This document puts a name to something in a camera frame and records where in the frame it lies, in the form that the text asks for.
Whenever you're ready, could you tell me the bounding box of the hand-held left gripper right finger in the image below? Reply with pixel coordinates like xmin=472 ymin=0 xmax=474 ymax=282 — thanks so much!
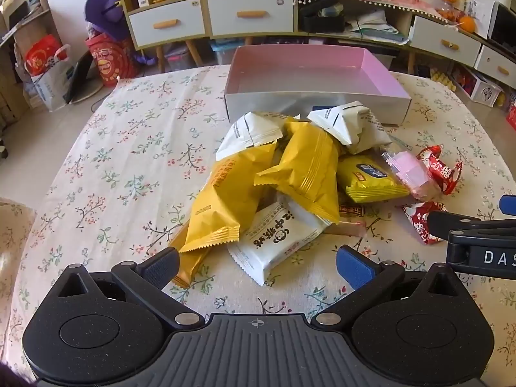
xmin=310 ymin=246 xmax=464 ymax=328

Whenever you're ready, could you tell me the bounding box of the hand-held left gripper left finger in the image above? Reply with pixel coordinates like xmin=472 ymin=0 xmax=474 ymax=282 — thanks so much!
xmin=52 ymin=247 xmax=205 ymax=330

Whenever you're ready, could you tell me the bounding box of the red candy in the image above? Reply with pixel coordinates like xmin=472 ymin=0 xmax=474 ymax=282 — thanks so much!
xmin=403 ymin=201 xmax=449 ymax=246
xmin=416 ymin=145 xmax=464 ymax=197

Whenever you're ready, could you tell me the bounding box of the gold snack bar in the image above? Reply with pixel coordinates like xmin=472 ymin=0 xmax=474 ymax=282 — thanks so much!
xmin=168 ymin=223 xmax=212 ymax=290

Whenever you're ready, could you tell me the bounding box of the brown snack packet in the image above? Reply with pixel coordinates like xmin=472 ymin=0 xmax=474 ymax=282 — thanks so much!
xmin=322 ymin=203 xmax=368 ymax=238

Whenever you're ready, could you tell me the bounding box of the pink candy wrapper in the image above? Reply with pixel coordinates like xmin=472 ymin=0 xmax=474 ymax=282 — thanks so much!
xmin=382 ymin=150 xmax=439 ymax=201

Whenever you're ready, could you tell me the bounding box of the white cartoon face snack packet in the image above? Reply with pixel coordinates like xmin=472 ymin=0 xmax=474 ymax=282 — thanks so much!
xmin=227 ymin=198 xmax=328 ymax=288

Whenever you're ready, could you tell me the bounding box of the small yellow blue-label packet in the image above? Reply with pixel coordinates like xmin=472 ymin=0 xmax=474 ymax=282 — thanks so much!
xmin=336 ymin=154 xmax=411 ymax=204

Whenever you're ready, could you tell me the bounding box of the large yellow snack packet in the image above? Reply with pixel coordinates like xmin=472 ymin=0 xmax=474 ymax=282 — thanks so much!
xmin=178 ymin=145 xmax=280 ymax=255

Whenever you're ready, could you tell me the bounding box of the yellow ribbed seam snack packet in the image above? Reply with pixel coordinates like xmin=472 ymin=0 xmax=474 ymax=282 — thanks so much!
xmin=253 ymin=118 xmax=342 ymax=225

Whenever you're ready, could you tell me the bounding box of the white newsprint snack packet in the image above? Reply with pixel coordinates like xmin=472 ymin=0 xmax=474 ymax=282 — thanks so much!
xmin=307 ymin=103 xmax=393 ymax=156
xmin=215 ymin=112 xmax=283 ymax=162

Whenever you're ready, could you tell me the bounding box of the pink and silver cardboard box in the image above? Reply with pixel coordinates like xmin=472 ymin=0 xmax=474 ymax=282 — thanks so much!
xmin=223 ymin=45 xmax=412 ymax=127

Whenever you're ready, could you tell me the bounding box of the floral tablecloth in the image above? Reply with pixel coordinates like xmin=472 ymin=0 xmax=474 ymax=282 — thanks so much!
xmin=0 ymin=64 xmax=516 ymax=387

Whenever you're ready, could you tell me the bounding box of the white colourful printed box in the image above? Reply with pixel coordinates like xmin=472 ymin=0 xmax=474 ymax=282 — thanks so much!
xmin=449 ymin=64 xmax=504 ymax=108

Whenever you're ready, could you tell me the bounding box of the yellow egg tray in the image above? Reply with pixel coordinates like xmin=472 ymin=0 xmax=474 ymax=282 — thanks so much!
xmin=428 ymin=68 xmax=457 ymax=91

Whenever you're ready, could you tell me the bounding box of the black microwave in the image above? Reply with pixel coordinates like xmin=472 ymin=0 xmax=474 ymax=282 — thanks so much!
xmin=487 ymin=2 xmax=516 ymax=51

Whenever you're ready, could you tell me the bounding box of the white printed paper bag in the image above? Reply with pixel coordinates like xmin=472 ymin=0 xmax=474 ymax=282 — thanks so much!
xmin=463 ymin=0 xmax=496 ymax=38

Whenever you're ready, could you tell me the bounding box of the dark flat board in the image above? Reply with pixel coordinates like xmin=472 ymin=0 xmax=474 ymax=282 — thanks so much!
xmin=64 ymin=50 xmax=96 ymax=104

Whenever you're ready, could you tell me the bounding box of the pile of papers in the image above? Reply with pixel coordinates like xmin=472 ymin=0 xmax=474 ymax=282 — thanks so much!
xmin=346 ymin=9 xmax=410 ymax=44

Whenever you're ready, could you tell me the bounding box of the red round-print bag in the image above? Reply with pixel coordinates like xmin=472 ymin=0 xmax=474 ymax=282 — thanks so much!
xmin=84 ymin=34 xmax=140 ymax=88

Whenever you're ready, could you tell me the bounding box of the clear storage bin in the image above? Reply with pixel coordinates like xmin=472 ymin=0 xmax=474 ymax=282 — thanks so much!
xmin=209 ymin=39 xmax=245 ymax=66

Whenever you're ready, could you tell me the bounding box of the red and white shopping bag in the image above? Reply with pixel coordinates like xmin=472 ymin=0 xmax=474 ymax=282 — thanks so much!
xmin=22 ymin=34 xmax=77 ymax=113

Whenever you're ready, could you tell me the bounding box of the black basket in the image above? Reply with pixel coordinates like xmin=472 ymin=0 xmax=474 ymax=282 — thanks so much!
xmin=302 ymin=0 xmax=346 ymax=33

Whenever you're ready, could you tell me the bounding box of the purple hat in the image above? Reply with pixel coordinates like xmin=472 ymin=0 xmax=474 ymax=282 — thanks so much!
xmin=84 ymin=0 xmax=126 ymax=43

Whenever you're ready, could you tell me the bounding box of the white drawer with round sticker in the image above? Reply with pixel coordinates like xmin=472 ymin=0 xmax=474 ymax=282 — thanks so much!
xmin=206 ymin=0 xmax=296 ymax=38

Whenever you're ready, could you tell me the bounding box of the wooden bookshelf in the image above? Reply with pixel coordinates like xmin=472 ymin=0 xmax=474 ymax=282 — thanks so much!
xmin=0 ymin=0 xmax=55 ymax=101

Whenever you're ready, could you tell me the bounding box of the white drawer with wooden handle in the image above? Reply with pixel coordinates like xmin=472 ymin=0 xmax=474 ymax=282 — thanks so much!
xmin=128 ymin=0 xmax=207 ymax=50
xmin=408 ymin=15 xmax=483 ymax=68
xmin=475 ymin=44 xmax=516 ymax=88

